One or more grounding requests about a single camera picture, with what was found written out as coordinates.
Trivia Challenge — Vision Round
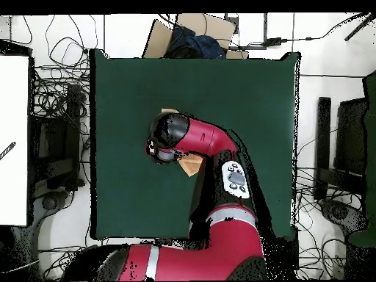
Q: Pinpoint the tan terry towel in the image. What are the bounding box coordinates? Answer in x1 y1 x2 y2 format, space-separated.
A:
160 107 206 178

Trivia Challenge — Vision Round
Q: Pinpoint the dark green table cloth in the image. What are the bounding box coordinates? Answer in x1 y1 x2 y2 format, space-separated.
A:
89 48 301 240

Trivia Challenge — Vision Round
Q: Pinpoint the dark blue clothing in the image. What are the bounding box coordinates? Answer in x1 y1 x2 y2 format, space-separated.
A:
164 24 227 59

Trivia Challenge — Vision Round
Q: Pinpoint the brown cardboard box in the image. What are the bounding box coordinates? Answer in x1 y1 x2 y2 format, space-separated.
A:
142 12 249 59

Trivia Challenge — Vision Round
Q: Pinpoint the black office chair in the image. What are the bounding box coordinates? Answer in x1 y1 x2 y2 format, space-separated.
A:
314 96 369 236
27 83 87 218

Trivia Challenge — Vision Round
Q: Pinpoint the white board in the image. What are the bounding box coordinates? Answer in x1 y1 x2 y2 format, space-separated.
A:
0 54 30 226

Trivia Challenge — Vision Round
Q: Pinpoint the black striped rod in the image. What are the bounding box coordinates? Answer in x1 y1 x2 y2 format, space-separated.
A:
0 141 17 161

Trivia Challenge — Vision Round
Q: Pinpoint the black tripod leg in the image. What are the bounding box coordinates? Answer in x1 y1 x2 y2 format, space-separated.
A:
344 12 376 42

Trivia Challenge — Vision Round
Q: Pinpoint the black cable tangle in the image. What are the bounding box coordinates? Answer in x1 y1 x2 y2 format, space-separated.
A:
29 14 99 136

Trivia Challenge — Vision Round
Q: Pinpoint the black cable bundle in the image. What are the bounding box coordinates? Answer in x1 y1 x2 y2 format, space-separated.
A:
293 167 365 280

